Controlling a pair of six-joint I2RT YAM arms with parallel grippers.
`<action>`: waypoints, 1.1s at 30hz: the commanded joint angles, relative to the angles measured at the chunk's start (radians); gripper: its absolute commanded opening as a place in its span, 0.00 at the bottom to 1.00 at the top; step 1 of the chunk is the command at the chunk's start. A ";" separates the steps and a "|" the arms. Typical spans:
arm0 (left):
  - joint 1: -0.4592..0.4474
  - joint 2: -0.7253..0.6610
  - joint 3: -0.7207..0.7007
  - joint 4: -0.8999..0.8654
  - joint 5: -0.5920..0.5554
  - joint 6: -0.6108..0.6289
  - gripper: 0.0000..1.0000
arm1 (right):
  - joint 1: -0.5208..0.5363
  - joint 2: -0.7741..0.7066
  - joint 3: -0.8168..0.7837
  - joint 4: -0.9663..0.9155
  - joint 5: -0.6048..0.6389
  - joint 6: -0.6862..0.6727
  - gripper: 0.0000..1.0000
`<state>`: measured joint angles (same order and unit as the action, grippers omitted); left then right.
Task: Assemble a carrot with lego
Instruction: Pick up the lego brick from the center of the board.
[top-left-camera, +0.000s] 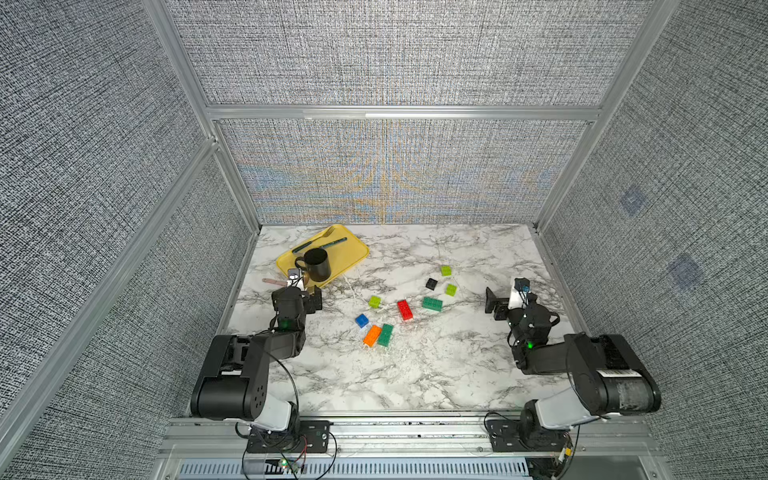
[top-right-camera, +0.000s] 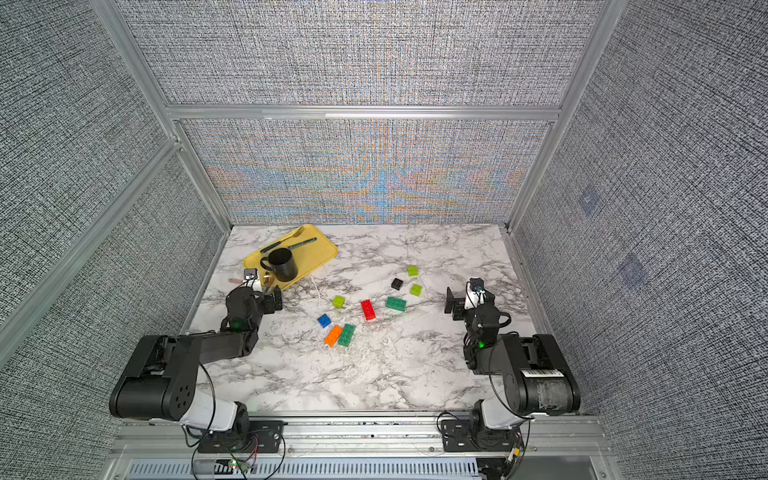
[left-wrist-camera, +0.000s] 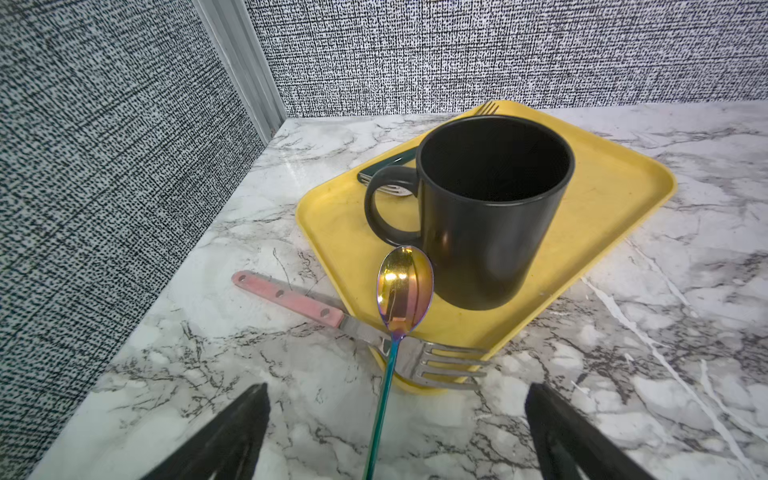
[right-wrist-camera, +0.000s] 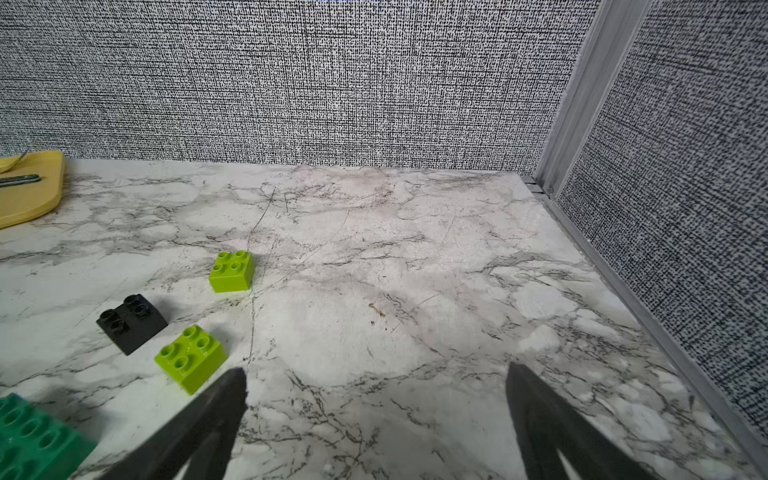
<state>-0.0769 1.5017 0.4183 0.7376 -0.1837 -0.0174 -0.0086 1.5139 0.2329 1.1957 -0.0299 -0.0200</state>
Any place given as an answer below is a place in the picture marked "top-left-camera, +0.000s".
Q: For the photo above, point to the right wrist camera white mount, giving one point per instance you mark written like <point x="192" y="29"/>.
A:
<point x="519" y="295"/>

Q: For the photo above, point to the orange long lego brick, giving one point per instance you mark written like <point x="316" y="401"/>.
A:
<point x="372" y="335"/>

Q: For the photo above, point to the blue square lego brick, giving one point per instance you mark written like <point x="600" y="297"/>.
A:
<point x="362" y="321"/>

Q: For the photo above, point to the red long lego brick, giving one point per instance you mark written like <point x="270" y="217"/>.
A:
<point x="405" y="310"/>

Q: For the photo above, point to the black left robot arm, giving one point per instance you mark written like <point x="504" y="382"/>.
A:
<point x="233" y="382"/>

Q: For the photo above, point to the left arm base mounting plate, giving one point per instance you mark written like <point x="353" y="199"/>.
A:
<point x="310" y="436"/>

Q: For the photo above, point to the lime green square lego brick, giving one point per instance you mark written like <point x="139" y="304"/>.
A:
<point x="374" y="301"/>

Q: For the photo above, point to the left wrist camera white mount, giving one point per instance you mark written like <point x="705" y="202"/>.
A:
<point x="296" y="278"/>

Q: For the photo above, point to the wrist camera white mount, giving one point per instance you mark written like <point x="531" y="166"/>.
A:
<point x="296" y="278"/>
<point x="519" y="295"/>

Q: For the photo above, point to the black mug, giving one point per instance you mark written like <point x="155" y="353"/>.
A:
<point x="315" y="262"/>

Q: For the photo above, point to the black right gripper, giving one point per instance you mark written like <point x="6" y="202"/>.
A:
<point x="492" y="302"/>

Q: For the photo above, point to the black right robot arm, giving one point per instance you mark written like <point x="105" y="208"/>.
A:
<point x="605" y="376"/>

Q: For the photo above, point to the dark green long lego brick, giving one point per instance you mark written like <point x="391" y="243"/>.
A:
<point x="432" y="304"/>

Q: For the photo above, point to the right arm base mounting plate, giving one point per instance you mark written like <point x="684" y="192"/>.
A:
<point x="514" y="436"/>

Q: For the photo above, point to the aluminium front rail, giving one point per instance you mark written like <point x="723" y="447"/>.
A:
<point x="411" y="434"/>

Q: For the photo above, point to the green handled knife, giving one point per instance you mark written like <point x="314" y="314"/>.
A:
<point x="333" y="243"/>

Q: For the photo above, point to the yellow plastic tray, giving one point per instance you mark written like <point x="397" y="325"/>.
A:
<point x="337" y="245"/>

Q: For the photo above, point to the pink handled fork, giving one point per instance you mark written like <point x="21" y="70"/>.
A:
<point x="276" y="282"/>

